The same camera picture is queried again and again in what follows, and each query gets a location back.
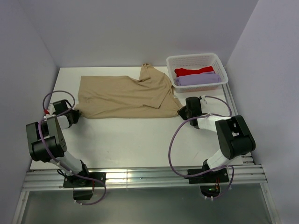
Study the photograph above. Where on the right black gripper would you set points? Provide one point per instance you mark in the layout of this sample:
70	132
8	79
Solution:
181	112

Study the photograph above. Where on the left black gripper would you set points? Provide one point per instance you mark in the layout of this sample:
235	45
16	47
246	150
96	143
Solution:
77	115

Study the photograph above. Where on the beige t shirt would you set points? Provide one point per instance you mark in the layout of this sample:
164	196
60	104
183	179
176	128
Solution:
149	96

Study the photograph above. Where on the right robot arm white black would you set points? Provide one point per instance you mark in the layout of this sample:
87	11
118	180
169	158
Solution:
234	136

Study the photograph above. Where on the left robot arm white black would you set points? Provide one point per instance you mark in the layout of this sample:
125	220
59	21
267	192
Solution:
54	149

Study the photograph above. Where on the red rolled t shirt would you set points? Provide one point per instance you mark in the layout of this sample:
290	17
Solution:
184	72

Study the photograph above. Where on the white plastic basket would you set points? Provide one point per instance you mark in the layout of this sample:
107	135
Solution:
196	61

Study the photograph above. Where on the lilac rolled t shirt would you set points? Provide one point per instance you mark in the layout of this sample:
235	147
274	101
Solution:
196	79

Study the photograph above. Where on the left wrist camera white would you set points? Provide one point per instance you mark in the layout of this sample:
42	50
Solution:
50	111

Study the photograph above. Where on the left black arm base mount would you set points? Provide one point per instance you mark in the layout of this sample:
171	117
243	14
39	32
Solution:
82	189

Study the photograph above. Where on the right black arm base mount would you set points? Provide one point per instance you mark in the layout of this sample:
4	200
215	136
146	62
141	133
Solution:
213	179

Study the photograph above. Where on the aluminium frame rail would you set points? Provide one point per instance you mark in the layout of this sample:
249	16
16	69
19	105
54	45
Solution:
141	187

